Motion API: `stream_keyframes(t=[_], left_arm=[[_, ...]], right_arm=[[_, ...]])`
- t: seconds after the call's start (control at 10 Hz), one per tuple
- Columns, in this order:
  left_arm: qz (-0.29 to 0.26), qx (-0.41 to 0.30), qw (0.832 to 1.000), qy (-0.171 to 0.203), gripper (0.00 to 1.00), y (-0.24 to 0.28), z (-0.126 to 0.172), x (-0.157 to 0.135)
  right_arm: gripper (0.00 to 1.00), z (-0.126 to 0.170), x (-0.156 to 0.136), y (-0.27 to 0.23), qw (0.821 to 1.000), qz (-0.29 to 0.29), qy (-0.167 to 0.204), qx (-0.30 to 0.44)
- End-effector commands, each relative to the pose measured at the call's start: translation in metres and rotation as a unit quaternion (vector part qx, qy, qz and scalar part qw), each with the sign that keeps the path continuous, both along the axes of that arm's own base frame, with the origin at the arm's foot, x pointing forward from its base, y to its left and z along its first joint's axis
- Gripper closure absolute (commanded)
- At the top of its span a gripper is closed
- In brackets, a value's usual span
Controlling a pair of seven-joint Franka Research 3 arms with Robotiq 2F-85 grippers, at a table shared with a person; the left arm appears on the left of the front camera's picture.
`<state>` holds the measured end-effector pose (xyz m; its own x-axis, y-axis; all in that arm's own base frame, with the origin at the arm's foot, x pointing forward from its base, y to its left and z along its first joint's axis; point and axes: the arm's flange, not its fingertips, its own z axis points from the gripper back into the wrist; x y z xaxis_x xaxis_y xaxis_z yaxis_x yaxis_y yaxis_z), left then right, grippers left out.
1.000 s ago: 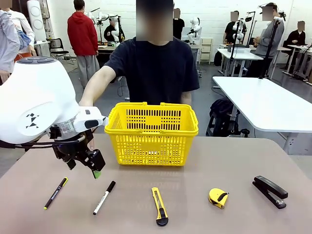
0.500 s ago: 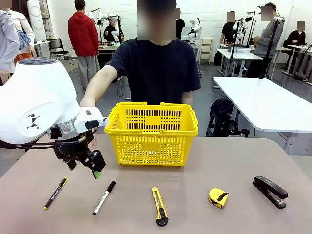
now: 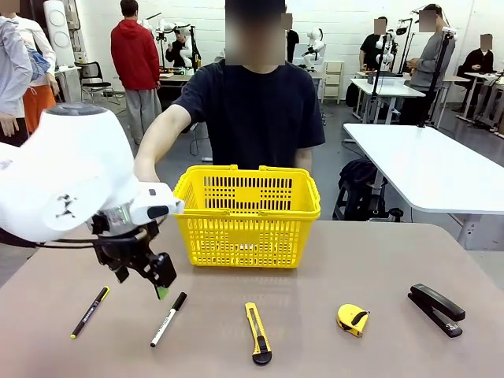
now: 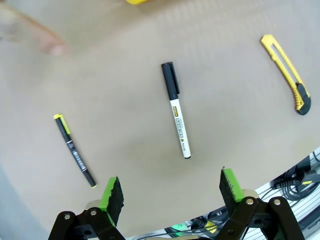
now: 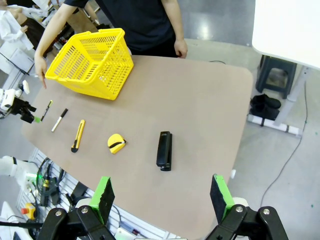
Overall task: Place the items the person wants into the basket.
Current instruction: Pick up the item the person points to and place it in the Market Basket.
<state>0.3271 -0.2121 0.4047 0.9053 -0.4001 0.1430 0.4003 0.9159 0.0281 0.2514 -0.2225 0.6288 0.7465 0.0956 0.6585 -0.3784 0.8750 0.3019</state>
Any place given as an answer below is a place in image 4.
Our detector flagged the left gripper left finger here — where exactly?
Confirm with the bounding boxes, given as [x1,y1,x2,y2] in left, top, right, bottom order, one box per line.
[48,175,126,240]

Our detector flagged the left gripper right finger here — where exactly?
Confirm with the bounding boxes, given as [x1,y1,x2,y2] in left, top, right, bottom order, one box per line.
[214,168,306,240]

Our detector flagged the black yellow highlighter pen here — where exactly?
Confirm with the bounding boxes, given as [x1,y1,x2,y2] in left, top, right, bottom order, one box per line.
[53,113,98,189]

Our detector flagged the white marker black cap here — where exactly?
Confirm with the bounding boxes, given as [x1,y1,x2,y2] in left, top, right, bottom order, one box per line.
[160,61,193,160]

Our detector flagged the person's right hand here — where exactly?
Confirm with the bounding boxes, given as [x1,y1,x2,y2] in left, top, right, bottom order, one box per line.
[0,3,69,56]

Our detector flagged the black plug yellow label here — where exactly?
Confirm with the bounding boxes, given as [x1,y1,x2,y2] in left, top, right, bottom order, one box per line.
[273,177,315,192]

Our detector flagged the yellow utility knife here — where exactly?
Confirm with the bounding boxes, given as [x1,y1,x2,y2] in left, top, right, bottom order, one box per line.
[260,34,312,116]

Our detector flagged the black cable coil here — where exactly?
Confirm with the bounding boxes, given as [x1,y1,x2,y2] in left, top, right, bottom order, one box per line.
[273,149,320,202]

